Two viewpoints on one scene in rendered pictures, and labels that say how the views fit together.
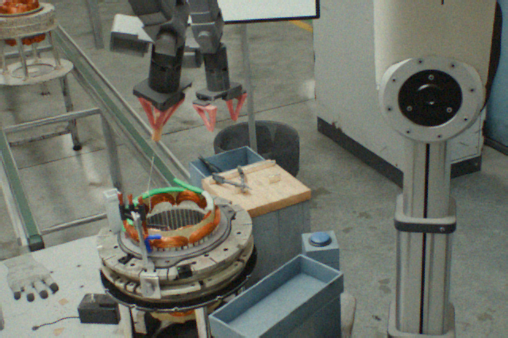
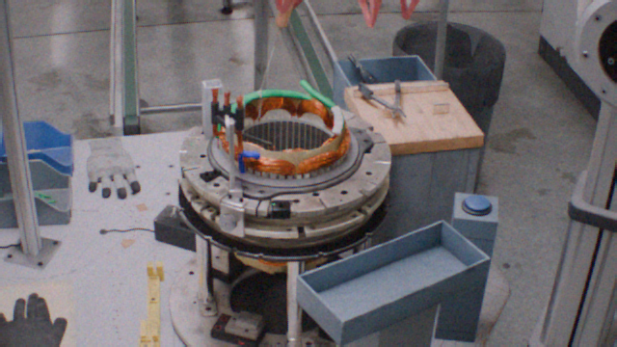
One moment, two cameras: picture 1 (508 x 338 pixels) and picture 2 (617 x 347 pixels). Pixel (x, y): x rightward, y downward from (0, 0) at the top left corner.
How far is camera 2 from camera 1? 0.11 m
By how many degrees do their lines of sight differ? 11
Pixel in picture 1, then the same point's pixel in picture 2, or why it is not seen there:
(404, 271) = (566, 272)
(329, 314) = (467, 305)
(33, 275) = (116, 166)
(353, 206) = (558, 162)
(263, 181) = (425, 108)
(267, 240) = (413, 189)
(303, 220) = (467, 173)
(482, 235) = not seen: outside the picture
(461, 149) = not seen: outside the picture
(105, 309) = (186, 230)
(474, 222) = not seen: outside the picture
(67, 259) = (160, 154)
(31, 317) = (101, 218)
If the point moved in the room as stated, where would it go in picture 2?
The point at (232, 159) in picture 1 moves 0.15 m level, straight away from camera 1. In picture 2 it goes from (394, 68) to (400, 38)
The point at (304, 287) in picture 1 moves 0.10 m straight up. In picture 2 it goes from (436, 265) to (444, 207)
